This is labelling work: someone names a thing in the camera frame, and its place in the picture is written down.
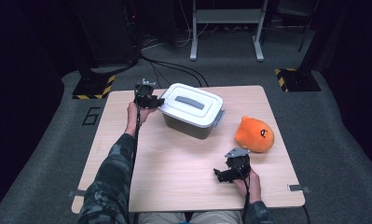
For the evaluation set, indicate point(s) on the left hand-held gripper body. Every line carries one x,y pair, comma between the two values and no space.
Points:
144,95

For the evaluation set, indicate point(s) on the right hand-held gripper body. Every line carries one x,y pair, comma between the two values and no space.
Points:
240,163

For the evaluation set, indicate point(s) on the orange plush toy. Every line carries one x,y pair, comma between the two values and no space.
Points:
252,135

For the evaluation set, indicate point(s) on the person's left hand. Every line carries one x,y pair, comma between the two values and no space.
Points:
132,119

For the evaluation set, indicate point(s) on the person's right hand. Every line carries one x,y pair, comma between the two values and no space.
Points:
253,188

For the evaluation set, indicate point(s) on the person's legs beige pants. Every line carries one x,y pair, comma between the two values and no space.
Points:
205,217

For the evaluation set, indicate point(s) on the black cabinet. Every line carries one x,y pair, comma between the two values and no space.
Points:
109,31

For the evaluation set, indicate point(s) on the black yellow striped base plate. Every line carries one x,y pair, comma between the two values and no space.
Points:
92,87
298,80

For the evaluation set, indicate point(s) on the metal table bracket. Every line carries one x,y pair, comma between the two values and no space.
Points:
298,188
75,193

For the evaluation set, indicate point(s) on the white metal desk frame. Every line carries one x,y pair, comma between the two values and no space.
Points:
225,15

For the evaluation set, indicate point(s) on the black stand post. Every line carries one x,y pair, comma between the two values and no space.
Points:
308,37

